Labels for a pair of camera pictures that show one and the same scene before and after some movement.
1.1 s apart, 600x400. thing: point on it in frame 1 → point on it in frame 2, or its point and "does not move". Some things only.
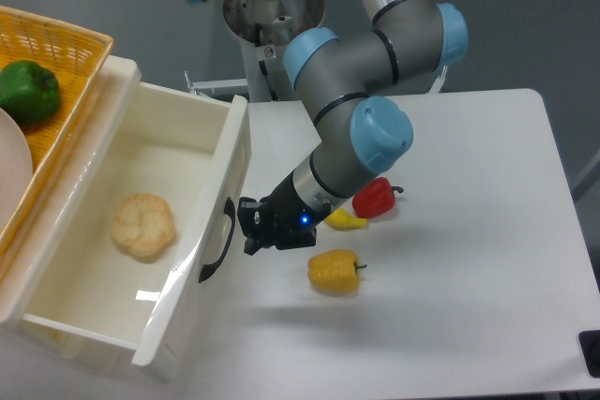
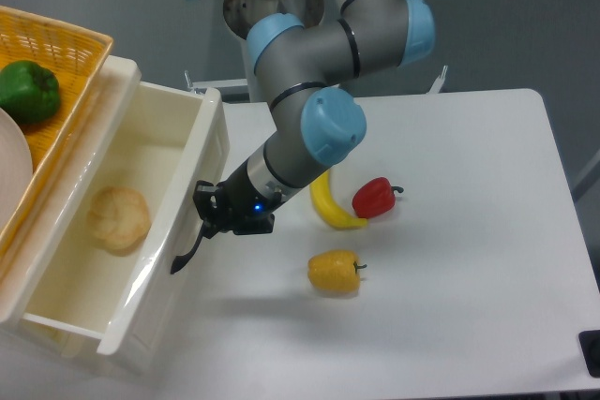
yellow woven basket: x=76 y=58 does not move
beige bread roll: x=143 y=225 → x=119 y=219
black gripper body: x=286 y=219 → x=239 y=208
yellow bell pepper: x=335 y=271 does not move
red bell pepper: x=375 y=198 does not move
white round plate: x=16 y=167 does not move
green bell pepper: x=28 y=93 does not move
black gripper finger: x=247 y=210 → x=206 y=197
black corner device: x=590 y=346 does not move
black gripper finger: x=252 y=244 → x=208 y=229
